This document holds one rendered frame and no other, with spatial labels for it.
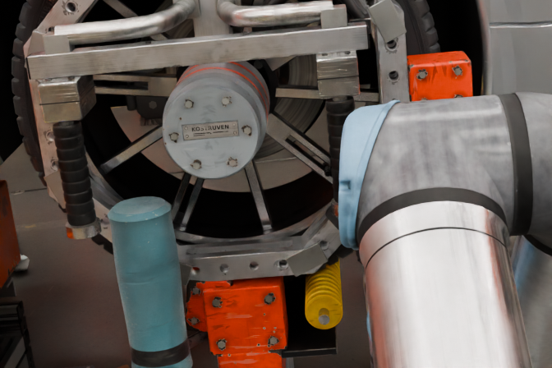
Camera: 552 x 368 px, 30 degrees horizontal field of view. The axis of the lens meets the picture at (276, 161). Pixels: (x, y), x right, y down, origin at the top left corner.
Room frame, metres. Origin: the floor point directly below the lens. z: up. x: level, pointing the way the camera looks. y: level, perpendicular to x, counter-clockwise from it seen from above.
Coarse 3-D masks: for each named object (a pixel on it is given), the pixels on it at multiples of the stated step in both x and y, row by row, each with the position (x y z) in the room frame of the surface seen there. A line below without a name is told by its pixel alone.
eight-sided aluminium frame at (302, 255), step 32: (64, 0) 1.45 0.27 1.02; (96, 0) 1.49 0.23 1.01; (384, 0) 1.42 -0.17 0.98; (32, 32) 1.45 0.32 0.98; (384, 32) 1.42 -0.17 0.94; (384, 64) 1.43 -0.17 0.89; (32, 96) 1.46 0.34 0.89; (384, 96) 1.43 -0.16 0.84; (96, 192) 1.49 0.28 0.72; (320, 224) 1.45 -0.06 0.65; (192, 256) 1.45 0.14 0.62; (224, 256) 1.44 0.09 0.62; (256, 256) 1.44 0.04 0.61; (288, 256) 1.43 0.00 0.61; (320, 256) 1.43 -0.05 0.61
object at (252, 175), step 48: (96, 96) 1.70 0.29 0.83; (288, 96) 1.54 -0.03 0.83; (96, 144) 1.60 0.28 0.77; (144, 144) 1.55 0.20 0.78; (288, 144) 1.54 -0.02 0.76; (144, 192) 1.61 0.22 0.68; (192, 192) 1.55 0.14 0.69; (240, 192) 1.75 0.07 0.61; (288, 192) 1.69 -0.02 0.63; (192, 240) 1.53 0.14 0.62; (240, 240) 1.53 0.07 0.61
